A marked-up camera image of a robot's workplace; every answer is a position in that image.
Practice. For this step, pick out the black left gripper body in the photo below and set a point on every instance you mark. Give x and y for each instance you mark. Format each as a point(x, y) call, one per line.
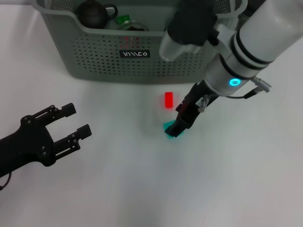
point(26, 146)

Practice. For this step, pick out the clear plastic connector plug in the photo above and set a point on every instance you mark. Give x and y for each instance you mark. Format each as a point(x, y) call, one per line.
point(203, 104)

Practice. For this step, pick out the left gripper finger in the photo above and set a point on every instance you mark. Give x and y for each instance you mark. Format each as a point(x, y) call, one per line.
point(84, 132)
point(68, 110)

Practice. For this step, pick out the green oblong brick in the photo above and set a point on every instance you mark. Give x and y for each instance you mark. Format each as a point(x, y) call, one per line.
point(123, 19)

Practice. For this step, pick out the silver metal connector plug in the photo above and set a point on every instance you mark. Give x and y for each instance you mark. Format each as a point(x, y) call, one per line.
point(261, 85)

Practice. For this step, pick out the cyan square plate brick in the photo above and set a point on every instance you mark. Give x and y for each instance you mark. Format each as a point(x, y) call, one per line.
point(169, 136)

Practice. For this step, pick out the bright red oblong brick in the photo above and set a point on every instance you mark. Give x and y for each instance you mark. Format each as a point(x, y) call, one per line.
point(168, 100)

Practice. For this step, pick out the grey-green perforated storage bin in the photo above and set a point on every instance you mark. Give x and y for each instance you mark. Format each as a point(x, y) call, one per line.
point(118, 61)

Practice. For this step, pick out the black ceramic teapot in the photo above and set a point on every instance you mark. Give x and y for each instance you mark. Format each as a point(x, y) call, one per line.
point(92, 14)

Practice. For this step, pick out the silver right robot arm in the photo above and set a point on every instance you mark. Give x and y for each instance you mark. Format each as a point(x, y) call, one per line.
point(251, 42)

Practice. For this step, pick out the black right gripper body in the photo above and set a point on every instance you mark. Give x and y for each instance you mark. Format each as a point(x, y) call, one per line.
point(196, 106)

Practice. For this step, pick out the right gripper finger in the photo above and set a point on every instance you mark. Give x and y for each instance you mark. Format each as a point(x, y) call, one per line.
point(181, 110)
point(176, 129)

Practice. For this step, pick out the glass teacup with black holder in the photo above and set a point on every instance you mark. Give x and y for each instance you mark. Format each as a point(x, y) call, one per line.
point(135, 28)

